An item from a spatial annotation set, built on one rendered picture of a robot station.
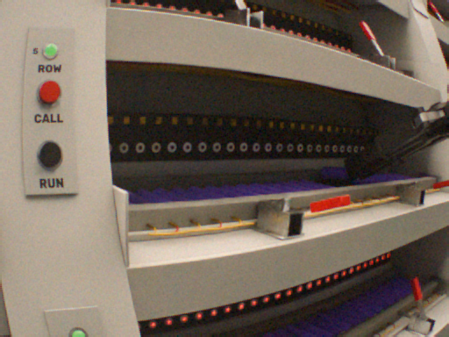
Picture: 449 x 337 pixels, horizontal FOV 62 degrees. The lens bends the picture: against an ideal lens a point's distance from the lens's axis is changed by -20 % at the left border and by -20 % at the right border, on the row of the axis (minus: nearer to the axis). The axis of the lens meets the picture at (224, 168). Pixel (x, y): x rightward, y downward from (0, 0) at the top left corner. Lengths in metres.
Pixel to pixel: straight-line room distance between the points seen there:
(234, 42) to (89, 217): 0.21
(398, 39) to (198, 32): 0.54
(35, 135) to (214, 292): 0.18
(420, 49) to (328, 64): 0.36
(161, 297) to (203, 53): 0.20
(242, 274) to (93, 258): 0.12
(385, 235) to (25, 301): 0.39
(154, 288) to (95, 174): 0.09
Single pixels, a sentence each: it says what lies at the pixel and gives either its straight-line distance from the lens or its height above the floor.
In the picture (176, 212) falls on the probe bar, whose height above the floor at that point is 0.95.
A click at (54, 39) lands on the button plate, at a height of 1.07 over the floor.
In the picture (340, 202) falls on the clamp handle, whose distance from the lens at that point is 0.34.
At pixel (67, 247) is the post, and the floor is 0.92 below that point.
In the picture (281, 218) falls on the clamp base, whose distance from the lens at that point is 0.38.
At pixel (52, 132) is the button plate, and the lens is 0.29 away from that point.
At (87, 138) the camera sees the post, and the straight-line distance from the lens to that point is 0.30.
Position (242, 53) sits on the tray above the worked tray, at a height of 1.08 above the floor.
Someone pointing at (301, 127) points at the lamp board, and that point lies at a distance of 0.64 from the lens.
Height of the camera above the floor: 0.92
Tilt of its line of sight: 9 degrees up
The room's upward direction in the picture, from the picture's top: 9 degrees counter-clockwise
